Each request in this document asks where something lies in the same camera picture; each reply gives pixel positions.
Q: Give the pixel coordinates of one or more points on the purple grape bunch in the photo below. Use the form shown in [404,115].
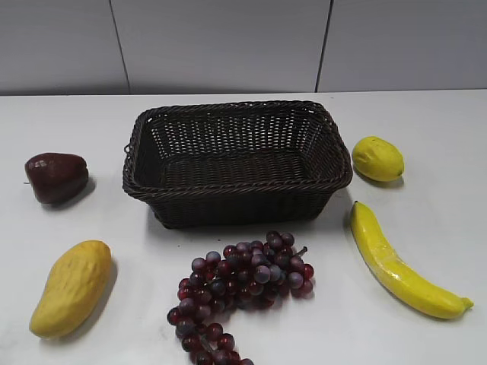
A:
[248,275]

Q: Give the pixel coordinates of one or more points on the dark woven wicker basket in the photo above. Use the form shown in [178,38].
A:
[249,162]

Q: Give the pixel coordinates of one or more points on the dark red wax apple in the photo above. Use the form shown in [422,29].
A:
[56,177]

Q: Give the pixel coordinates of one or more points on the yellow mango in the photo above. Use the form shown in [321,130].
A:
[73,288]

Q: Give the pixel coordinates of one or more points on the yellow plastic banana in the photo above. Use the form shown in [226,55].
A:
[395,275]

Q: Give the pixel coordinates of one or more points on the yellow lemon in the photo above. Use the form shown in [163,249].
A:
[378,159]

